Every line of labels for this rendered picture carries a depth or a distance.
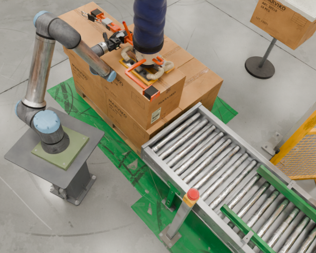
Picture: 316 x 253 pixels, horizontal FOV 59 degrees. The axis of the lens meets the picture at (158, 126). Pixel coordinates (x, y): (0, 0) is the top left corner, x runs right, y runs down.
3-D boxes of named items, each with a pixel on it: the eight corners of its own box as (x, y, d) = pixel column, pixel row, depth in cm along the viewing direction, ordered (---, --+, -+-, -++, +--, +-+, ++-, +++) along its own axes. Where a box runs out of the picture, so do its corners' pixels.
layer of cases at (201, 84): (213, 104, 310) (223, 79, 277) (147, 156, 267) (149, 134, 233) (142, 45, 352) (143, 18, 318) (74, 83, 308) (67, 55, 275)
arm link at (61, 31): (72, 22, 149) (120, 74, 213) (56, 13, 153) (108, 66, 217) (59, 40, 148) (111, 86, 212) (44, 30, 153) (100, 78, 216)
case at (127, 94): (178, 106, 253) (186, 76, 219) (146, 131, 235) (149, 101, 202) (135, 69, 273) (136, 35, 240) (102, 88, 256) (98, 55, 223)
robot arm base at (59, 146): (56, 158, 189) (53, 150, 181) (35, 146, 194) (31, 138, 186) (75, 138, 199) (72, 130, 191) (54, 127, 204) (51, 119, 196)
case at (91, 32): (134, 68, 274) (135, 34, 241) (101, 88, 256) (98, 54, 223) (97, 36, 295) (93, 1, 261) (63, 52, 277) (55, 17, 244)
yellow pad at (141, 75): (158, 80, 213) (158, 75, 209) (149, 86, 209) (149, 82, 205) (128, 56, 225) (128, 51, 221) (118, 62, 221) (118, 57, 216)
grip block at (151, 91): (159, 95, 191) (160, 91, 187) (150, 102, 187) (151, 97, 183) (151, 88, 194) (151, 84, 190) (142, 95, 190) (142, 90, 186)
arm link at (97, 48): (84, 59, 208) (81, 48, 200) (97, 52, 214) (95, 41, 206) (92, 66, 205) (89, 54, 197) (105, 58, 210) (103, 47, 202)
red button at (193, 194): (200, 196, 160) (202, 194, 157) (192, 204, 157) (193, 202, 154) (191, 187, 163) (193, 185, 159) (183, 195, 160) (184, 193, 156)
